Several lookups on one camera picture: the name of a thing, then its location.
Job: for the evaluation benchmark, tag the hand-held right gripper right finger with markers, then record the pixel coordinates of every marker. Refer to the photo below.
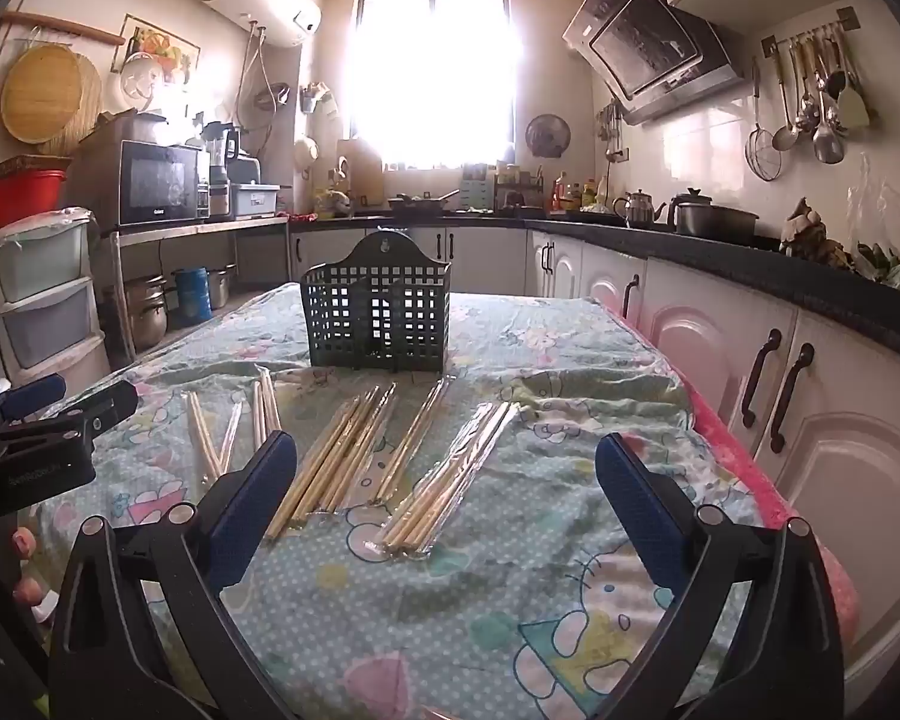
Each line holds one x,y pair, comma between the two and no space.
630,495

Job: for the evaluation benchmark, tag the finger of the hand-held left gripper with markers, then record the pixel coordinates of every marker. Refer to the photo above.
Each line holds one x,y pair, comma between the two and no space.
101,409
34,394

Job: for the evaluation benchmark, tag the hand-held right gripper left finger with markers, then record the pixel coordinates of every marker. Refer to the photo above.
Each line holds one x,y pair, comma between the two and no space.
259,495

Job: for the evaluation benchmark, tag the group of chopsticks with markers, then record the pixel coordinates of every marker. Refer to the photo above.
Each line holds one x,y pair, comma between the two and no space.
330,465

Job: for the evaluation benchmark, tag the green plastic utensil basket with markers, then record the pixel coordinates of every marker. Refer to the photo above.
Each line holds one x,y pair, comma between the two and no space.
375,315

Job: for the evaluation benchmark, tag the small hanging utensils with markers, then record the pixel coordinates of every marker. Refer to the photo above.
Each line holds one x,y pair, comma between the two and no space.
609,127

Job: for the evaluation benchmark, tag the person's left hand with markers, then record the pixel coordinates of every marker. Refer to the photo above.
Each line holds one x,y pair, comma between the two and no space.
28,596

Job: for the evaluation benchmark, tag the pastel plastic drawer unit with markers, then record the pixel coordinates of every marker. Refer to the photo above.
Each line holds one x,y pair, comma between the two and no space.
45,292

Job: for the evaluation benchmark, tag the stacked steel pots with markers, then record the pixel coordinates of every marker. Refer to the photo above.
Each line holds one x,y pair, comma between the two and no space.
148,311

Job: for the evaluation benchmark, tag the blue tin can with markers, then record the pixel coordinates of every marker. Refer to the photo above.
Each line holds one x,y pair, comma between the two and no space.
192,296

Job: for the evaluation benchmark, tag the small steel pot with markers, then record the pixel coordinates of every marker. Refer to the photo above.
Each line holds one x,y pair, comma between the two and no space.
221,285

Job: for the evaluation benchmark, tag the red plastic bucket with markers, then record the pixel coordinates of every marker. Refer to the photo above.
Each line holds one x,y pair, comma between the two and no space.
22,199

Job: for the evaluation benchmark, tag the metal shelf rack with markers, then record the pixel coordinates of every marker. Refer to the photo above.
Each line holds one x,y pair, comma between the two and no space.
195,229

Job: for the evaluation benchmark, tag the cartoon cat printed tablecloth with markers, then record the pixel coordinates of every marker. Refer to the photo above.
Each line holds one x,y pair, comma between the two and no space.
450,600

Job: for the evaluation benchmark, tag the pink blanket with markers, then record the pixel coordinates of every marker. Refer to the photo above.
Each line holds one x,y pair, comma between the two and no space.
840,585

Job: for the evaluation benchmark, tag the brown woven basket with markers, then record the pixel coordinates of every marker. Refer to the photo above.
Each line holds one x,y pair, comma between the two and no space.
26,165

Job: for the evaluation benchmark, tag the black microwave oven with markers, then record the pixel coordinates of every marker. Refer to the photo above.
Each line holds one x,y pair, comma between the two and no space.
157,184

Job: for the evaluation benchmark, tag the blue grey dish bin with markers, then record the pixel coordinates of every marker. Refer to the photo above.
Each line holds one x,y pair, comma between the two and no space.
253,200

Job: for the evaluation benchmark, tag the round straw mat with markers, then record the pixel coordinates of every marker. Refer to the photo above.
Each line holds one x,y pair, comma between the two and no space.
82,139

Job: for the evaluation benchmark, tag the black countertop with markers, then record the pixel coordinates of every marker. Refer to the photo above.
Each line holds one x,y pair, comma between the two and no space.
757,262

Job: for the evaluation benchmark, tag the steel container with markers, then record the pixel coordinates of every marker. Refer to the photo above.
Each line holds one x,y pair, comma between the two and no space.
120,135

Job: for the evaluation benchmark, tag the blender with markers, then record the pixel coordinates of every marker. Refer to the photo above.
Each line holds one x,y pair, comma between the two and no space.
221,157

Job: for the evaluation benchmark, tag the grey kitchen appliance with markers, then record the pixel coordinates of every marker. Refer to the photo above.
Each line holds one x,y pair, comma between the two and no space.
246,169

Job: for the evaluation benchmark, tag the steel kettle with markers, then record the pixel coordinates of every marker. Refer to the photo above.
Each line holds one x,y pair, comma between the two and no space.
637,210

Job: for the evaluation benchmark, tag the steel pot on counter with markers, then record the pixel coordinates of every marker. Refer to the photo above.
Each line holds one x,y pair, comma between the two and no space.
731,221

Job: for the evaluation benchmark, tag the round bamboo tray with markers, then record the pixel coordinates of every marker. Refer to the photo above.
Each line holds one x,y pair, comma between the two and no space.
45,94

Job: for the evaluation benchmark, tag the group of condiment bottles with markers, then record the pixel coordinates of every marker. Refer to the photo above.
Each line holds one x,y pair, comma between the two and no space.
570,191

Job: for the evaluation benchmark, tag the brown dried food pile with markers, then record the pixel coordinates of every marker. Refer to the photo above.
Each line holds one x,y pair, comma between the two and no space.
810,236

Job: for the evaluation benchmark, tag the white plastic food cover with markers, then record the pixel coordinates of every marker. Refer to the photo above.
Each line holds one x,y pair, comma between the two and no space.
142,82

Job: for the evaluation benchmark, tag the white hanging colander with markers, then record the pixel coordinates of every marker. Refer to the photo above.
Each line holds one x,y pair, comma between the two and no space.
307,150

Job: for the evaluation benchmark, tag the black frying pan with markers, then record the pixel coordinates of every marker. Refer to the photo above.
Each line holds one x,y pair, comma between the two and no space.
420,202

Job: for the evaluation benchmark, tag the wooden cutting board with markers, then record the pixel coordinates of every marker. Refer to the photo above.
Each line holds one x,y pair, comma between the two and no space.
360,172

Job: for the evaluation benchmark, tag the plastic bag of greens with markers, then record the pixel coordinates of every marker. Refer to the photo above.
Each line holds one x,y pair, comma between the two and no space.
889,266

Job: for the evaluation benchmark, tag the hanging steel bowl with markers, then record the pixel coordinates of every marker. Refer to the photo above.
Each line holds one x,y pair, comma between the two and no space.
272,96

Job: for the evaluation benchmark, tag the wooden rolling pin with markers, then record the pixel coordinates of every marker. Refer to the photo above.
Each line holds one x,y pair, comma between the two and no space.
60,28

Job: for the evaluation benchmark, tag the row of hanging ladles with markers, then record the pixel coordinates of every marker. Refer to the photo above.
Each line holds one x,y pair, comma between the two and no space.
825,90

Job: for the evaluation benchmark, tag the black range hood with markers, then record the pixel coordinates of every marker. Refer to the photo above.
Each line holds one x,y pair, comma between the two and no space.
645,45

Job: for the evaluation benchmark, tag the kitchen window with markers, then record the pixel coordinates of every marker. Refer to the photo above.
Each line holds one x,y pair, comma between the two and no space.
435,75

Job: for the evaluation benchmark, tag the small wall fan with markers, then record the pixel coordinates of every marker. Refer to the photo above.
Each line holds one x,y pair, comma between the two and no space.
547,135

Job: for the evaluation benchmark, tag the fruit wall picture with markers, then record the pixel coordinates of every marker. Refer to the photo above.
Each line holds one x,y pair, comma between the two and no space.
165,41

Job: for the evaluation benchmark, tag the wall utensil caddy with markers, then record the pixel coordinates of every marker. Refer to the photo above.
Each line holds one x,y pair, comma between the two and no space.
316,99

